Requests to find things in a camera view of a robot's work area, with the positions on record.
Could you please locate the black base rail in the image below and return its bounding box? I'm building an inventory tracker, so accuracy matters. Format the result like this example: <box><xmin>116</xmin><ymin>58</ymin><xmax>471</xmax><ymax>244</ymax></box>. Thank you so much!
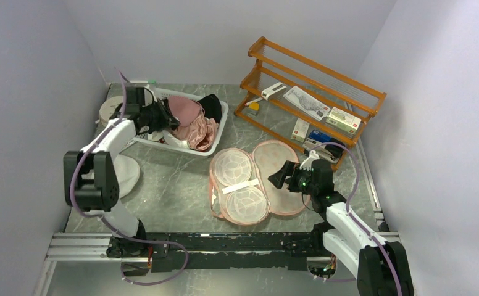
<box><xmin>106</xmin><ymin>231</ymin><xmax>351</xmax><ymax>274</ymax></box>

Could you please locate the white green staples box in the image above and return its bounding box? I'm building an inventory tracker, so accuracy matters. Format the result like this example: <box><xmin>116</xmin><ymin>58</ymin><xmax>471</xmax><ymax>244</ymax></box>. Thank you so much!
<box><xmin>325</xmin><ymin>107</ymin><xmax>362</xmax><ymax>134</ymax></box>

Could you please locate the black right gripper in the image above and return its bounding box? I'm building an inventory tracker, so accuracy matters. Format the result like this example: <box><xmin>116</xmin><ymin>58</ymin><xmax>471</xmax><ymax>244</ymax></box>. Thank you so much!
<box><xmin>268</xmin><ymin>160</ymin><xmax>317</xmax><ymax>195</ymax></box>

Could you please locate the dusty pink padded bra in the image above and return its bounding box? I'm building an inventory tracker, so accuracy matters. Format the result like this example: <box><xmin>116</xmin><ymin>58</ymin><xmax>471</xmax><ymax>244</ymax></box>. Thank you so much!
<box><xmin>167</xmin><ymin>96</ymin><xmax>202</xmax><ymax>127</ymax></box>

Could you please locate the white label printer device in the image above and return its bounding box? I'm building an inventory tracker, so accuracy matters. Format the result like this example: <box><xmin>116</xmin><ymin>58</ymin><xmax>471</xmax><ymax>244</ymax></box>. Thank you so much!
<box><xmin>261</xmin><ymin>82</ymin><xmax>287</xmax><ymax>101</ymax></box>

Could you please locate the white green marker pen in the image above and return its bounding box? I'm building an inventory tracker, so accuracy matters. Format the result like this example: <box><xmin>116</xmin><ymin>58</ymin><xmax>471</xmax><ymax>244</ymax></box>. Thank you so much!
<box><xmin>130</xmin><ymin>80</ymin><xmax>156</xmax><ymax>84</ymax></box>

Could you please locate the orange wooden shoe rack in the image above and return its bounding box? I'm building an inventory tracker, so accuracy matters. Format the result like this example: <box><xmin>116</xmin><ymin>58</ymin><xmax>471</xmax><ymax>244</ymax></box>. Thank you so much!
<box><xmin>234</xmin><ymin>36</ymin><xmax>387</xmax><ymax>152</ymax></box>

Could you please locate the blue black stapler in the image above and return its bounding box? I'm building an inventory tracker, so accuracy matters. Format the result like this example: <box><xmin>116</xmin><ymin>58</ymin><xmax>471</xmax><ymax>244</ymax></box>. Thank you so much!
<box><xmin>302</xmin><ymin>129</ymin><xmax>345</xmax><ymax>164</ymax></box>

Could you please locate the pink satin bra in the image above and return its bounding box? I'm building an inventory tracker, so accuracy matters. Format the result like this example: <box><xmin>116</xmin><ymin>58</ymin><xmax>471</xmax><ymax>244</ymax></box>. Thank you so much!
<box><xmin>162</xmin><ymin>115</ymin><xmax>219</xmax><ymax>152</ymax></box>

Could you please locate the floral mesh laundry bag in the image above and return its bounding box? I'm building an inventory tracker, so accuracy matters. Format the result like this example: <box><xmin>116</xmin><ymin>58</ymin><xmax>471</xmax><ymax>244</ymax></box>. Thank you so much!
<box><xmin>209</xmin><ymin>140</ymin><xmax>305</xmax><ymax>226</ymax></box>

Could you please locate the small white red box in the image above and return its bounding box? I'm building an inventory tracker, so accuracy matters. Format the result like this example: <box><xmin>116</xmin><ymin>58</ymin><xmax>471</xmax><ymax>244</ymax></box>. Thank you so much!
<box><xmin>291</xmin><ymin>118</ymin><xmax>310</xmax><ymax>142</ymax></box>

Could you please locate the white plastic laundry basket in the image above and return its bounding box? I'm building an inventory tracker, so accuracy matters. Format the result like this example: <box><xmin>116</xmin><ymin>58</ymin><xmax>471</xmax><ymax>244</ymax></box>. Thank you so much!
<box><xmin>134</xmin><ymin>88</ymin><xmax>228</xmax><ymax>157</ymax></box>

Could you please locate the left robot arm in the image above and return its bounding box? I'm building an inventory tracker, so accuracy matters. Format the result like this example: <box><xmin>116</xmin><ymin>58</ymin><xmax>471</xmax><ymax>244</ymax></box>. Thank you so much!
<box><xmin>63</xmin><ymin>83</ymin><xmax>179</xmax><ymax>258</ymax></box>

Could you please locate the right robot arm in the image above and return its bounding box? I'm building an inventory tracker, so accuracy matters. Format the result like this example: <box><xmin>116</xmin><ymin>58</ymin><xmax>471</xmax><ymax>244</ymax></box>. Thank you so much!
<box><xmin>268</xmin><ymin>159</ymin><xmax>415</xmax><ymax>295</ymax></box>

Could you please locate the illustrated paper booklet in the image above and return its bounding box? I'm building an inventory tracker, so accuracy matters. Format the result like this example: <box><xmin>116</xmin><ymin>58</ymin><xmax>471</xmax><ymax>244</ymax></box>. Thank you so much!
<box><xmin>283</xmin><ymin>86</ymin><xmax>331</xmax><ymax>121</ymax></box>

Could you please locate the black garment in basket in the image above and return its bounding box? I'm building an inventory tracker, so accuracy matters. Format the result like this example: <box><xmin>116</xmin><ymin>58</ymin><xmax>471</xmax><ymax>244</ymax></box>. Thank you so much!
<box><xmin>198</xmin><ymin>94</ymin><xmax>222</xmax><ymax>124</ymax></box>

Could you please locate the white mesh laundry bag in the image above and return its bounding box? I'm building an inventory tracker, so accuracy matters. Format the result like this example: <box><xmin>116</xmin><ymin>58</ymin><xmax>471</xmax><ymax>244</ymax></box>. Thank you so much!
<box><xmin>114</xmin><ymin>155</ymin><xmax>141</xmax><ymax>199</ymax></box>

